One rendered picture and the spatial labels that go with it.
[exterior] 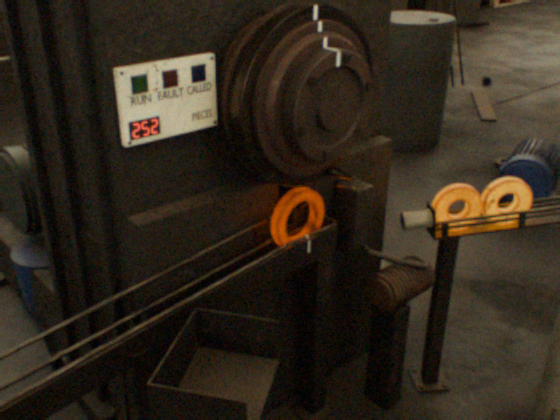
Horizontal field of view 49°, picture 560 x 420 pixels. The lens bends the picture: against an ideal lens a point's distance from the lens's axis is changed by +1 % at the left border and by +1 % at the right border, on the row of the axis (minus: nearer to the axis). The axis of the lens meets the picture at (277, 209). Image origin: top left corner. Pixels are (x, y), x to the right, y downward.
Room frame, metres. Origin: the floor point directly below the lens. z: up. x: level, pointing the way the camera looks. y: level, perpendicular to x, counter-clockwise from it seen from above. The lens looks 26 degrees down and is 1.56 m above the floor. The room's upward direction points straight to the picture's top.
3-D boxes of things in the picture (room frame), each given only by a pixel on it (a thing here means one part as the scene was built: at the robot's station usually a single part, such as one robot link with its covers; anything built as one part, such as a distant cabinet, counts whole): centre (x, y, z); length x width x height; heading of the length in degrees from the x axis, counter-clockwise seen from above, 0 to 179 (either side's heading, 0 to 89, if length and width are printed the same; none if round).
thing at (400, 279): (1.69, -0.41, 0.27); 0.22 x 0.13 x 0.53; 131
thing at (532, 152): (3.36, -1.50, 0.17); 0.57 x 0.31 x 0.34; 151
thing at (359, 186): (1.74, -0.24, 0.68); 0.11 x 0.08 x 0.24; 41
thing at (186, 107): (1.43, 0.26, 1.15); 0.26 x 0.02 x 0.18; 131
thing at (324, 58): (1.50, -0.13, 1.12); 0.28 x 0.06 x 0.28; 131
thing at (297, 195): (1.58, -0.06, 0.75); 0.18 x 0.03 x 0.18; 131
